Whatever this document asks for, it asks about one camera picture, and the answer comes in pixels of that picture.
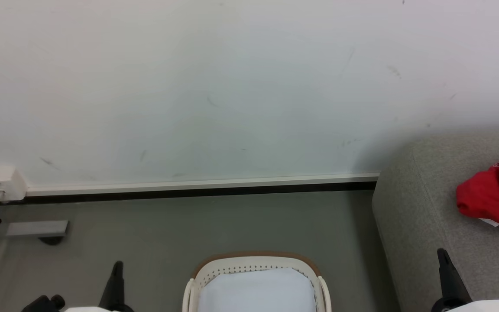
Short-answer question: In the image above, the cream brown-rimmed laundry basket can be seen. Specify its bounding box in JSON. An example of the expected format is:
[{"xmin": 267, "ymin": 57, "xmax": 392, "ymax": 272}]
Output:
[{"xmin": 182, "ymin": 251, "xmax": 332, "ymax": 312}]

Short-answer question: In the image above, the pale white cloth basket liner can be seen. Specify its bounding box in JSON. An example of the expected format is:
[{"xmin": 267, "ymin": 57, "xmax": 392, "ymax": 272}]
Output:
[{"xmin": 198, "ymin": 267, "xmax": 318, "ymax": 312}]

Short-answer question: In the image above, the grey fabric sofa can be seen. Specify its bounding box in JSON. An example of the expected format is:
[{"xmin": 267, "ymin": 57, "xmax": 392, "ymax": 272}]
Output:
[{"xmin": 372, "ymin": 132, "xmax": 499, "ymax": 312}]

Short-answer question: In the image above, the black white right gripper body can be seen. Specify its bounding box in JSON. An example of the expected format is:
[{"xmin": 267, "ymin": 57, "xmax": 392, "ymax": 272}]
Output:
[{"xmin": 444, "ymin": 282, "xmax": 499, "ymax": 312}]

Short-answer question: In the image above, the white wall baseboard trim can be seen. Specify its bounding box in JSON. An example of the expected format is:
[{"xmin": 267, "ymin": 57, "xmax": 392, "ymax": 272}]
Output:
[{"xmin": 26, "ymin": 172, "xmax": 380, "ymax": 204}]

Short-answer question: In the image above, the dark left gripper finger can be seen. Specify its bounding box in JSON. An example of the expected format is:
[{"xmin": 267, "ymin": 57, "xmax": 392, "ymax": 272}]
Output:
[{"xmin": 99, "ymin": 261, "xmax": 134, "ymax": 312}]

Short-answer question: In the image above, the grey metal frame leg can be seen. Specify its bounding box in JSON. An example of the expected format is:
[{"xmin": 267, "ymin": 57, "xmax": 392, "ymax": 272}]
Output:
[{"xmin": 0, "ymin": 180, "xmax": 69, "ymax": 312}]

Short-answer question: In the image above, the white wall socket box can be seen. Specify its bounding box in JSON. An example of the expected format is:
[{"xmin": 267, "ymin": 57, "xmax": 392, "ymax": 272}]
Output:
[{"xmin": 0, "ymin": 166, "xmax": 28, "ymax": 203}]

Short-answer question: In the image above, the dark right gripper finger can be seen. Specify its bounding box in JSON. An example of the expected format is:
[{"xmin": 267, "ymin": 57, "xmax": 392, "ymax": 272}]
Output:
[{"xmin": 431, "ymin": 248, "xmax": 471, "ymax": 312}]

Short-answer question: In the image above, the red white-striped sports clothing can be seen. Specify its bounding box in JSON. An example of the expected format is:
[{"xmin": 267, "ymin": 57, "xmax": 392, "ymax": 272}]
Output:
[{"xmin": 456, "ymin": 147, "xmax": 499, "ymax": 233}]

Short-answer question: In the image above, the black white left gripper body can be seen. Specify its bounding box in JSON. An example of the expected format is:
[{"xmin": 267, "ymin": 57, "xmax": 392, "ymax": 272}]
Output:
[{"xmin": 22, "ymin": 295, "xmax": 111, "ymax": 312}]

